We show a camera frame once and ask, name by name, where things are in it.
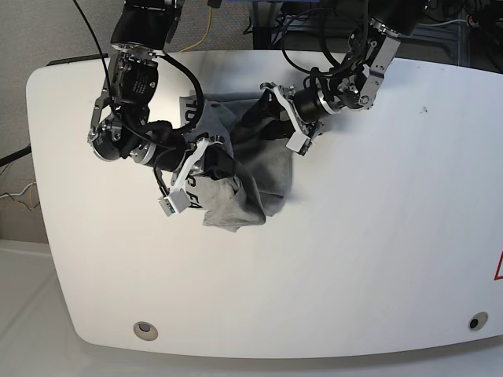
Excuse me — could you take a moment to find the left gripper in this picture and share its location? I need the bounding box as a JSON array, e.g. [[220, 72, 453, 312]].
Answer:
[[241, 82, 326, 141]]

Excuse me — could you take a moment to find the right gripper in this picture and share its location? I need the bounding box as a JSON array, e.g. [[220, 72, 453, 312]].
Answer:
[[152, 134, 235, 192]]

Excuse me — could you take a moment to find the grey T-shirt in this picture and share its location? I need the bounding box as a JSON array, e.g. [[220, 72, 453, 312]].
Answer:
[[186, 95, 293, 232]]

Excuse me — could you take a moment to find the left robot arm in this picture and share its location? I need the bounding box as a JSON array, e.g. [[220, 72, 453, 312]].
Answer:
[[241, 1, 427, 140]]

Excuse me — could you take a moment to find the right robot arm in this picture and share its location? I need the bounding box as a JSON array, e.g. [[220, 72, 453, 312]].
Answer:
[[87, 1, 235, 194]]

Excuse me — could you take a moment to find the black table leg base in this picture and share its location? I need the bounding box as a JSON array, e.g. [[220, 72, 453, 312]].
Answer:
[[252, 26, 273, 50]]

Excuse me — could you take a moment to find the left table grommet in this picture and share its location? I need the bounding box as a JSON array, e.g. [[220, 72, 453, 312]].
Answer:
[[133, 321, 159, 342]]

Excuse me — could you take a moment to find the table grommet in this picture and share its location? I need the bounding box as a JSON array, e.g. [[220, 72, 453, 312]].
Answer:
[[468, 312, 488, 331], [133, 321, 159, 342]]

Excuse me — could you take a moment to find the right table grommet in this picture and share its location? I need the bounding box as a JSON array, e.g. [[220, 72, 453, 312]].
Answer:
[[468, 312, 488, 331]]

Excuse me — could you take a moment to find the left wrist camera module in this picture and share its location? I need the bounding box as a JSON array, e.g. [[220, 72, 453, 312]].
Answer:
[[158, 189, 190, 216]]

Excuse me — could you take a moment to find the yellow cable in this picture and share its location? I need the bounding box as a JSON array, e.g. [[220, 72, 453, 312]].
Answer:
[[179, 5, 214, 53]]

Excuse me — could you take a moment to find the white cable on floor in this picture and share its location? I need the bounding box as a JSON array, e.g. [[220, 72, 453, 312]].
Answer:
[[0, 180, 37, 198]]

